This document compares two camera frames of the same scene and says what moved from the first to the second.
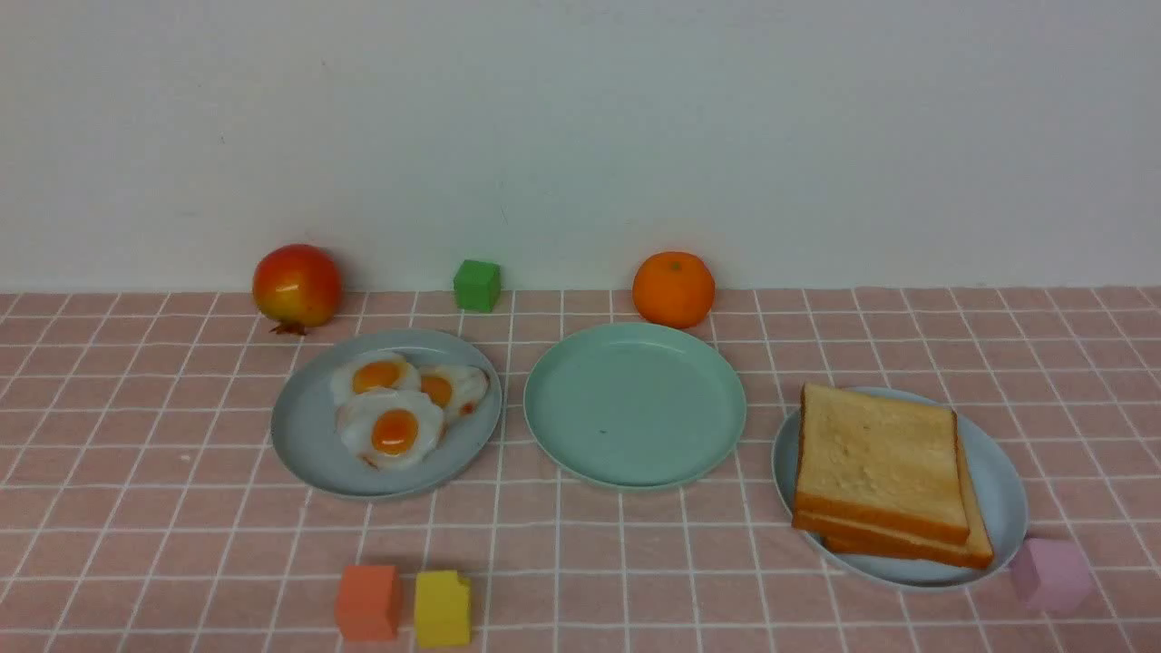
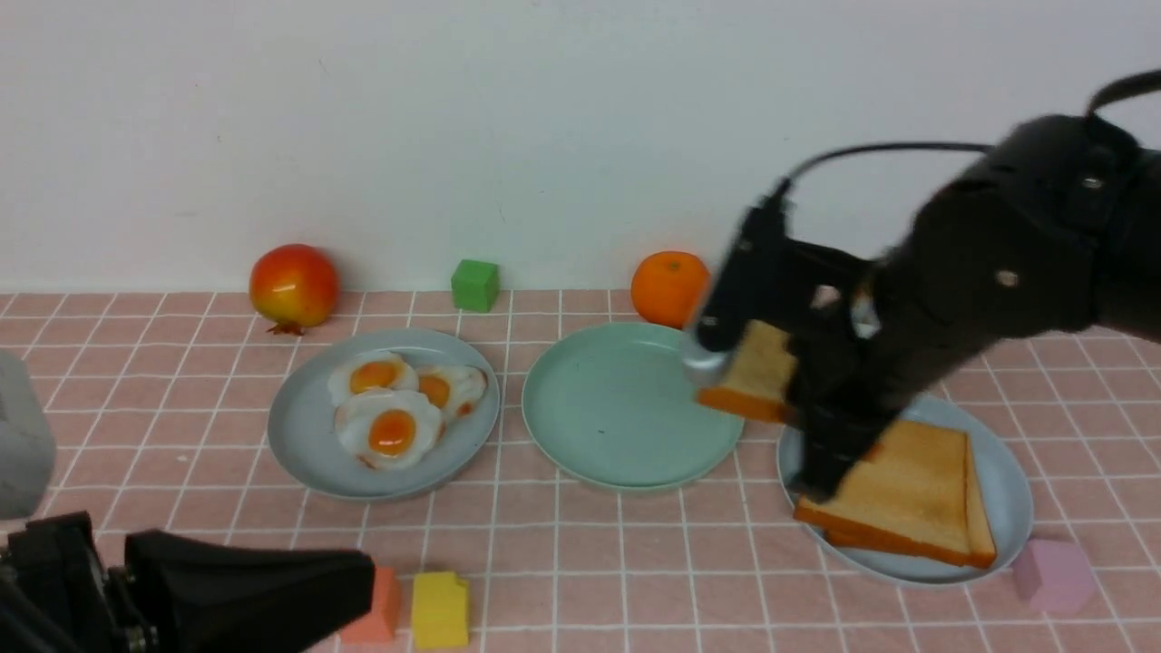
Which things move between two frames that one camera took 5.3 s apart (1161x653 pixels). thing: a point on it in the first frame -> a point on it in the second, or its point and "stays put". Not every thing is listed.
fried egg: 389,429 stays put
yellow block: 443,609 stays put
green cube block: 477,285 stays put
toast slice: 879,462 -> 759,377
